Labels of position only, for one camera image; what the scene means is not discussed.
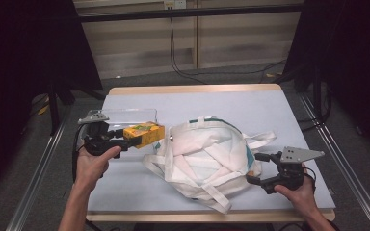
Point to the clear plastic container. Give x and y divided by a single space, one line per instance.
125 116

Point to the dark curtain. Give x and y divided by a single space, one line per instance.
25 80
350 64

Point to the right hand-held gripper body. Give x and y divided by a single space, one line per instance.
290 174

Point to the metal floor rail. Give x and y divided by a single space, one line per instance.
33 179
343 160

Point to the black horizontal bar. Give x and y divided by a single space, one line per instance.
189 13

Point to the black metal stand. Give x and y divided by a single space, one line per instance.
54 109

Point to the white wall power outlet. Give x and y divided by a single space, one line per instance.
174 4

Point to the yellow carton box green print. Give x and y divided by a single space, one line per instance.
146 133

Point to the person's right hand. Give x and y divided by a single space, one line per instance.
297 199

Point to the white tote bag colour patches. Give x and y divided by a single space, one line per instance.
205 163

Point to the person's left hand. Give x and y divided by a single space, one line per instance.
91 166

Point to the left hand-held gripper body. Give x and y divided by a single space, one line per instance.
98 141

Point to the yellow floor tape piece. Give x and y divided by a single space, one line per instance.
270 75
43 109

